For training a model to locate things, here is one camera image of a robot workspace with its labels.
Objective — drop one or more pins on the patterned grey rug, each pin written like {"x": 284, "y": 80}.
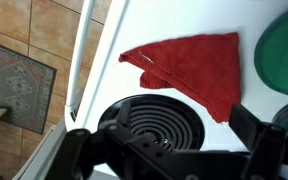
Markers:
{"x": 20, "y": 86}

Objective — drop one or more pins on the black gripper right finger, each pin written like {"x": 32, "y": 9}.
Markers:
{"x": 265, "y": 150}

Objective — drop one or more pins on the black coil stove burner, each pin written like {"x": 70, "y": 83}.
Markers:
{"x": 170, "y": 120}

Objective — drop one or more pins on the white electric stove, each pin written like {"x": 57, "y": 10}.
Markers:
{"x": 170, "y": 16}

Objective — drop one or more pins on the red towel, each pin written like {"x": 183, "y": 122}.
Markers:
{"x": 190, "y": 66}

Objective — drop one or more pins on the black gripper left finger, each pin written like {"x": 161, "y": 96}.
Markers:
{"x": 84, "y": 156}

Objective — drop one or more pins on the green round pot holder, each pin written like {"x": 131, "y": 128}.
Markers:
{"x": 284, "y": 50}

